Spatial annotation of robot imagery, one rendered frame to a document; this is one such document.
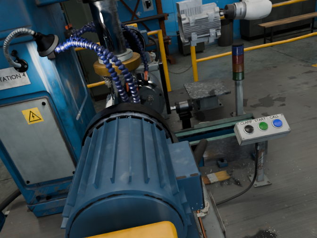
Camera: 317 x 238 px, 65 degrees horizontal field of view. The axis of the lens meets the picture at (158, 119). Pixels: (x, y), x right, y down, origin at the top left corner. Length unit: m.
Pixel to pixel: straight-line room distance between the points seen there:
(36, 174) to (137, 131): 0.68
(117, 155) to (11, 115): 0.62
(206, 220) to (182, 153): 0.16
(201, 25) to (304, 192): 0.91
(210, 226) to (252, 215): 0.50
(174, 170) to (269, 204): 0.69
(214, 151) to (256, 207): 0.28
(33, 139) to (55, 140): 0.07
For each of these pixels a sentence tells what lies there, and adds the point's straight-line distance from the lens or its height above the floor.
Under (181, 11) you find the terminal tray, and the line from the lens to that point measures 1.42.
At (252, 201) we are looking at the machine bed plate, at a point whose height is 0.80.
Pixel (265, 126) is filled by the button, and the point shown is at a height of 1.07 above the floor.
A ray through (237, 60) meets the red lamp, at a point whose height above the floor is 1.14.
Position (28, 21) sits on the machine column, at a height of 1.53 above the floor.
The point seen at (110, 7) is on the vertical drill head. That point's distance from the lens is 0.92.
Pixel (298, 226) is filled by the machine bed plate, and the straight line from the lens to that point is 0.98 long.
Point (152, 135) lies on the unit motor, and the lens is 0.43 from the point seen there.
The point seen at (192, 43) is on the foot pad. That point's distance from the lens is 1.44.
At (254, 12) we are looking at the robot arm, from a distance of 1.54.
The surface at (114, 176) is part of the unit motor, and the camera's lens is 0.33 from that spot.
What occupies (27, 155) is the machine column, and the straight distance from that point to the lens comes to 1.01.
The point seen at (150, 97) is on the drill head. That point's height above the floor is 1.08.
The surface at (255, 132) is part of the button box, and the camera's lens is 0.91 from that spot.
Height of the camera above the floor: 1.56
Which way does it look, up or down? 28 degrees down
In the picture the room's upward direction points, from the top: 11 degrees counter-clockwise
